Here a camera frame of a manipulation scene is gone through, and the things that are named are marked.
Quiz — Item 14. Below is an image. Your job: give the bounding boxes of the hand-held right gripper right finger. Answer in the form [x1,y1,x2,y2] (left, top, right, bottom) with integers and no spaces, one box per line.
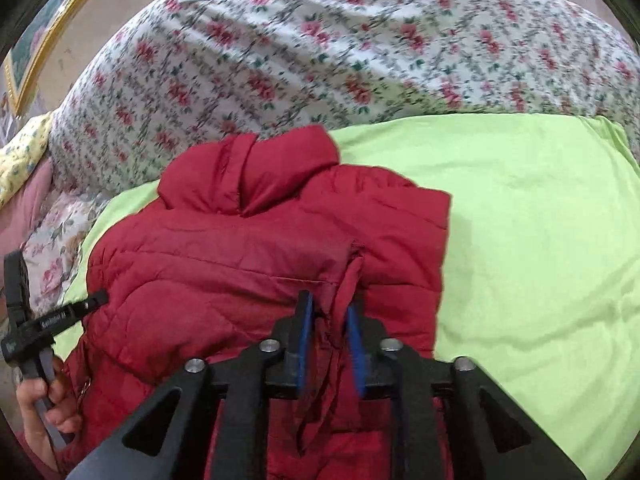
[345,302,589,480]

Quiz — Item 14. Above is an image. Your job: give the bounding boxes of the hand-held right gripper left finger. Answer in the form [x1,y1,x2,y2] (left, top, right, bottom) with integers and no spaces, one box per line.
[70,290,316,480]

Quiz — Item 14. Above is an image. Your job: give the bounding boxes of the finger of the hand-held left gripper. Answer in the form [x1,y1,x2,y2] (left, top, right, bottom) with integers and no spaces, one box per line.
[61,290,111,322]

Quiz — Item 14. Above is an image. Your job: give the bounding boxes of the red puffer jacket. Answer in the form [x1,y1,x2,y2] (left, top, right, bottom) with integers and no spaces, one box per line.
[56,125,454,480]

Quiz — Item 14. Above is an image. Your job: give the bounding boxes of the person's left hand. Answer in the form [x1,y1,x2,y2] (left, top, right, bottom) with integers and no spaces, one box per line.
[15,354,84,462]

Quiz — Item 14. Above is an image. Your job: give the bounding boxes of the large-rose floral pillow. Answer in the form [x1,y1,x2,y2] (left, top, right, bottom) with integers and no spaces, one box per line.
[19,189,117,317]

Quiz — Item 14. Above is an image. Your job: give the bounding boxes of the pink pillow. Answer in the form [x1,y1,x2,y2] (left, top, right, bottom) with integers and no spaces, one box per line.
[0,159,55,266]

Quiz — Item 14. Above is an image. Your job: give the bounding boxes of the yellow floral pillow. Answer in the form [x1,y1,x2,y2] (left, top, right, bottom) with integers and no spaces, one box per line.
[0,111,55,209]

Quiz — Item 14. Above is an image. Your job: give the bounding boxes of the light green bed sheet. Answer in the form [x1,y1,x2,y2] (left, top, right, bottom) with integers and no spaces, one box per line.
[50,114,640,480]

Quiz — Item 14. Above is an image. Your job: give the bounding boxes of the gold framed picture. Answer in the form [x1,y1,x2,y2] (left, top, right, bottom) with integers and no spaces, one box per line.
[4,0,127,117]

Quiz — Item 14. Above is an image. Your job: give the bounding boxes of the small-flower floral quilt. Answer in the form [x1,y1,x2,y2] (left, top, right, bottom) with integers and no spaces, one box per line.
[49,0,640,202]

